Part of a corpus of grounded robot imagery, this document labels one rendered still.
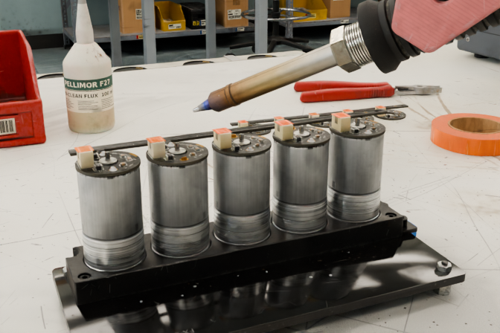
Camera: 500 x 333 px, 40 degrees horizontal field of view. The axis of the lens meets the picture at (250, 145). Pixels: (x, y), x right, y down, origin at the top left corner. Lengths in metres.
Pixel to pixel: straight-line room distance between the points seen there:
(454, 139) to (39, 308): 0.29
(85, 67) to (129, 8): 3.84
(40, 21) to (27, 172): 4.25
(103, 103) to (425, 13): 0.33
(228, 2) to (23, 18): 1.31
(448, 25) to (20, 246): 0.23
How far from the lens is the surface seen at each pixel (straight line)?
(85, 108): 0.50
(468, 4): 0.21
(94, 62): 0.49
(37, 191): 0.41
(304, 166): 0.29
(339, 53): 0.23
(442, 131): 0.48
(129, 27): 4.35
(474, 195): 0.41
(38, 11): 4.67
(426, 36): 0.21
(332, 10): 4.88
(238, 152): 0.28
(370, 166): 0.31
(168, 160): 0.27
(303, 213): 0.30
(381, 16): 0.22
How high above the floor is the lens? 0.91
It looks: 20 degrees down
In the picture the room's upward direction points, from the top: straight up
